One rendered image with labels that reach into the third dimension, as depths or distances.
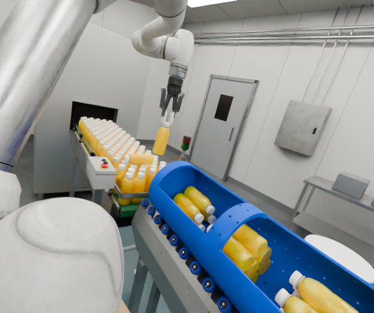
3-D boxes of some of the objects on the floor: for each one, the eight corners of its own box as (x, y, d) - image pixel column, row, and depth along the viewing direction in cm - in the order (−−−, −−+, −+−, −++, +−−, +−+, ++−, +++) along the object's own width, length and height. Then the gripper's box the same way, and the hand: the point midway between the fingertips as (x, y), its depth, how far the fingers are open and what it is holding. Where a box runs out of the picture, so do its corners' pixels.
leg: (122, 348, 126) (141, 267, 109) (119, 338, 130) (137, 259, 114) (131, 343, 129) (151, 264, 113) (128, 334, 134) (146, 256, 117)
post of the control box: (76, 320, 134) (96, 182, 108) (75, 314, 137) (94, 179, 111) (83, 317, 137) (104, 182, 110) (82, 312, 140) (102, 178, 113)
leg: (143, 336, 134) (164, 259, 118) (139, 328, 139) (159, 253, 122) (151, 332, 138) (172, 257, 122) (147, 324, 142) (167, 250, 126)
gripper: (165, 73, 95) (155, 123, 101) (193, 82, 105) (182, 127, 111) (158, 72, 100) (149, 120, 106) (185, 81, 110) (175, 124, 116)
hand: (167, 117), depth 108 cm, fingers closed on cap, 4 cm apart
